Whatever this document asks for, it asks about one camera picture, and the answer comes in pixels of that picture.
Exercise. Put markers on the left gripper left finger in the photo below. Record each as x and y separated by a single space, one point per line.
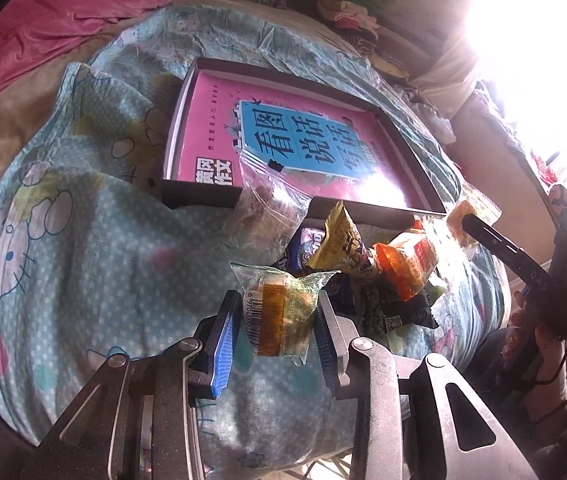
210 369

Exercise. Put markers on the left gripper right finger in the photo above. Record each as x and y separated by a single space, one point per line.
333 334

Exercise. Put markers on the black snack packet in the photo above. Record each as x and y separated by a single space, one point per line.
383 312

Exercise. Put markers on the green clear cake snack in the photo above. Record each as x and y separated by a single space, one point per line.
279 309

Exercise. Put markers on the yellow cone snack packet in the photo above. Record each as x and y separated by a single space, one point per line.
343 249

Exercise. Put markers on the blue oreo snack packet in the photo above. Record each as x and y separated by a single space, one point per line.
302 248

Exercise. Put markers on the orange snack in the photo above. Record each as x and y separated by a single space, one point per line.
408 260

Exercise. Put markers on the clear bag of pastry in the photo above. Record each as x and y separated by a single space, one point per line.
268 212

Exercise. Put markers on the person's right hand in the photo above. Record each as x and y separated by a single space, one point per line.
545 303

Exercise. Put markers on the dark cardboard box tray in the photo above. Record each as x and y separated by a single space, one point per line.
177 194

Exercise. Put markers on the pink book with blue label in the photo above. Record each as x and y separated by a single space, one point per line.
325 147

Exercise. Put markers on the pile of folded clothes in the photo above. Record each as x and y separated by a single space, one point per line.
391 43

